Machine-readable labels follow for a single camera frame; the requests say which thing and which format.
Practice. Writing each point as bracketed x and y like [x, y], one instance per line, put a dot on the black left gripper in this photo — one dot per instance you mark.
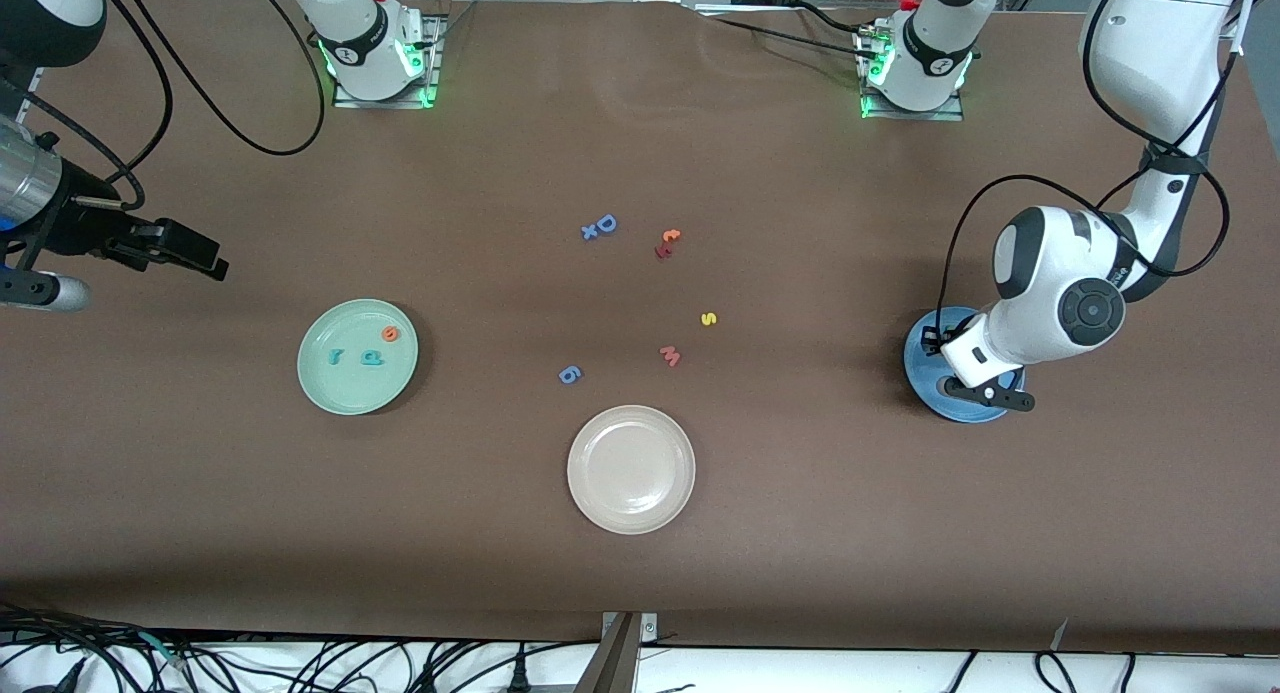
[932, 340]

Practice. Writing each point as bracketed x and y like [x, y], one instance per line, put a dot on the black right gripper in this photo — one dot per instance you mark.
[78, 232]

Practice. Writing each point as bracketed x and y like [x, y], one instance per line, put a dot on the teal letter p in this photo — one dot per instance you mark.
[371, 356]

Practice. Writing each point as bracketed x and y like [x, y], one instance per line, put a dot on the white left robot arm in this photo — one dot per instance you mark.
[1060, 303]

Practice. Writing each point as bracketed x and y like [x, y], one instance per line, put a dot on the blue plate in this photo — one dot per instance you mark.
[920, 373]

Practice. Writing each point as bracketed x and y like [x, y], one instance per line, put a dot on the light green plate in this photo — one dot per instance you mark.
[357, 388]

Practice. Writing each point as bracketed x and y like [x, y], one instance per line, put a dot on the red letter w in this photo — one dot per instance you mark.
[670, 355]

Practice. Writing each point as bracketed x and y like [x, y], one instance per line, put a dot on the beige plate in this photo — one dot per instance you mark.
[631, 470]

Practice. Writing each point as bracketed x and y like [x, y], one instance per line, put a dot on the blue letter D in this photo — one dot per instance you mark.
[605, 223]

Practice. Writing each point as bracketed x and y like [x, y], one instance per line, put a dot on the blue number six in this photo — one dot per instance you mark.
[569, 375]

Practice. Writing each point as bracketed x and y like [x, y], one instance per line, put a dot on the brown paper table cover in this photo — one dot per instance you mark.
[640, 593]

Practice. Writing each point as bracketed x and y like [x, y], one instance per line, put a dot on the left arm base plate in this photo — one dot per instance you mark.
[940, 116]

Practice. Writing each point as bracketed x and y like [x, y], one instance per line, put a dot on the aluminium table side rail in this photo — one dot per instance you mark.
[30, 78]

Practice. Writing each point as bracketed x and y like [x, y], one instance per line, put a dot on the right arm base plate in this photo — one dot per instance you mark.
[433, 68]

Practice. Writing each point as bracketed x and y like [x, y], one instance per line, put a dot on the silver metal bracket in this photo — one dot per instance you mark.
[648, 628]

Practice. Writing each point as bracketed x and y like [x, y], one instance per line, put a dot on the brown metal post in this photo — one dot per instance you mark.
[610, 663]

